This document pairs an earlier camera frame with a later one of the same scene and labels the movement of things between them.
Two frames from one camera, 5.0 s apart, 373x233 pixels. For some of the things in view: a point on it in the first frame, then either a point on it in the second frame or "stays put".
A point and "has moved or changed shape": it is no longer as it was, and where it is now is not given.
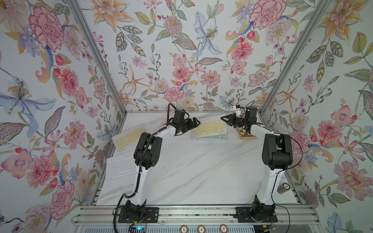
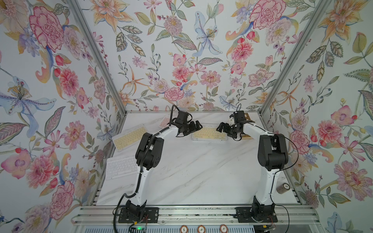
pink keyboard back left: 163,122 stays put
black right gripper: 231,120 -> 226,125
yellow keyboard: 210,127 has moved or changed shape
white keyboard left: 118,167 stays put
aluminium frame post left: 77,11 stays put
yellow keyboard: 129,137 stays put
